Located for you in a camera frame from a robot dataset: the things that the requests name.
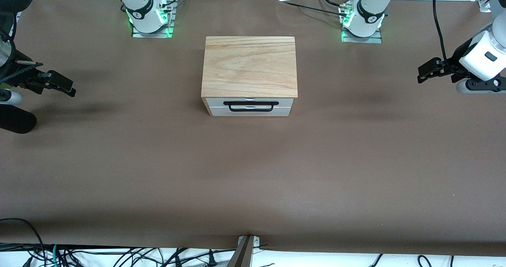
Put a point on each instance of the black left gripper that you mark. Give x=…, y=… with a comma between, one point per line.
x=452, y=64

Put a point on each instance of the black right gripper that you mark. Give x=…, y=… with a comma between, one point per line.
x=16, y=77

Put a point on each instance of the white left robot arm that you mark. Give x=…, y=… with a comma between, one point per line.
x=367, y=10

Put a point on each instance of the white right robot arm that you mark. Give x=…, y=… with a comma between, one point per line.
x=138, y=6

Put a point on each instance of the wooden drawer cabinet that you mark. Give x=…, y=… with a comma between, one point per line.
x=249, y=65

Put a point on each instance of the black foam cylinder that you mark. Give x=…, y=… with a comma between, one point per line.
x=16, y=119

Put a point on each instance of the brown table cover sheet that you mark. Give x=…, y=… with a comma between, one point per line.
x=253, y=180

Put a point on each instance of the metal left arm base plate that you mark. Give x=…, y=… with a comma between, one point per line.
x=361, y=40

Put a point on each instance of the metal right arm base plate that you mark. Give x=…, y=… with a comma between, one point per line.
x=152, y=35

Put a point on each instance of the metal table edge bracket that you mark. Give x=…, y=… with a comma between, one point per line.
x=243, y=255

